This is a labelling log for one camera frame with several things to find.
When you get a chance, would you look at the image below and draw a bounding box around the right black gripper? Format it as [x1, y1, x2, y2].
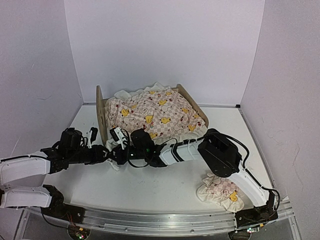
[109, 144, 147, 165]

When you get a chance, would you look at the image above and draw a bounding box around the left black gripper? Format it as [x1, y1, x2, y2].
[67, 144, 113, 165]

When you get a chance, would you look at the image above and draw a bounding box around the wooden pet bed frame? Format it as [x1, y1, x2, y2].
[95, 84, 209, 145]

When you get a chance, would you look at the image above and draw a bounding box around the duck print ruffled bed cover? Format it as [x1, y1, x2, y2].
[104, 83, 208, 151]

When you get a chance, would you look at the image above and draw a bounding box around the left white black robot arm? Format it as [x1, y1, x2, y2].
[0, 127, 110, 224]

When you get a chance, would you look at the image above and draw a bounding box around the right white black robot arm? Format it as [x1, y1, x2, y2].
[106, 127, 280, 229]

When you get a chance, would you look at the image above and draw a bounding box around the duck print ruffled pillow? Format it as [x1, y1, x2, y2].
[196, 172, 245, 213]

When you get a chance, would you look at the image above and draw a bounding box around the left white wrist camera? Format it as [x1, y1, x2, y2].
[86, 127, 98, 149]

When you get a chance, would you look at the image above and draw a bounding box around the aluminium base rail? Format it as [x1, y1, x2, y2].
[22, 194, 301, 237]

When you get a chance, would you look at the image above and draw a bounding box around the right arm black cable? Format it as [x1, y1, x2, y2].
[127, 133, 280, 208]

